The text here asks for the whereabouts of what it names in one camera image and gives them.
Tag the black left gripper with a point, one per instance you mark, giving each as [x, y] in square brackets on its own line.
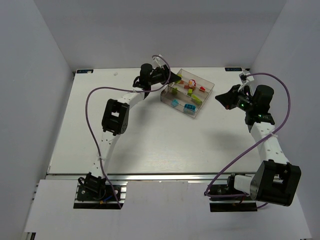
[163, 75]

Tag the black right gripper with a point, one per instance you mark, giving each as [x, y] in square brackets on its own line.
[235, 97]

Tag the lime green lego brick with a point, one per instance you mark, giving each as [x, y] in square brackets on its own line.
[174, 91]

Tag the red rounded lego brick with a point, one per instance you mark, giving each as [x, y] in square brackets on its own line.
[192, 84]

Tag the lime green square lego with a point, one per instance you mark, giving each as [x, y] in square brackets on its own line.
[190, 92]

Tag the small light blue lego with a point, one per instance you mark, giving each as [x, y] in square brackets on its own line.
[174, 103]

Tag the lime green long lego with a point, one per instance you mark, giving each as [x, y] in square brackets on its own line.
[196, 100]

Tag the teal flower face lego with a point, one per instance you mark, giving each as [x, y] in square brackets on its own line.
[189, 109]

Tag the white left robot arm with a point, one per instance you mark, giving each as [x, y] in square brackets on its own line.
[116, 114]

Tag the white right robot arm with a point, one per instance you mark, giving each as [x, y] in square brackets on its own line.
[276, 180]

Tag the clear tiered plastic organizer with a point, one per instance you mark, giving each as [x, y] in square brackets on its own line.
[166, 97]

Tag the right blue corner sticker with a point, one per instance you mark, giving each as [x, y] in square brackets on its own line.
[233, 69]

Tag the blue corner sticker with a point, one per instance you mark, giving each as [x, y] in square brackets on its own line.
[233, 69]
[84, 71]

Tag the left blue corner sticker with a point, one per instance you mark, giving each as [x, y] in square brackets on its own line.
[84, 71]

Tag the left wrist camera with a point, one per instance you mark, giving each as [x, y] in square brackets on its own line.
[157, 61]

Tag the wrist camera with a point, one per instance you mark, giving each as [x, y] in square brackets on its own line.
[246, 78]
[157, 61]

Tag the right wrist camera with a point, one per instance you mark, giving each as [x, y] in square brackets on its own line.
[246, 78]

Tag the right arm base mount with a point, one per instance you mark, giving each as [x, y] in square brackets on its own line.
[223, 204]

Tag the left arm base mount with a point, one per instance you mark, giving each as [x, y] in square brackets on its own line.
[95, 193]

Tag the aluminium table edge rail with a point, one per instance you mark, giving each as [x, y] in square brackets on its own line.
[140, 177]

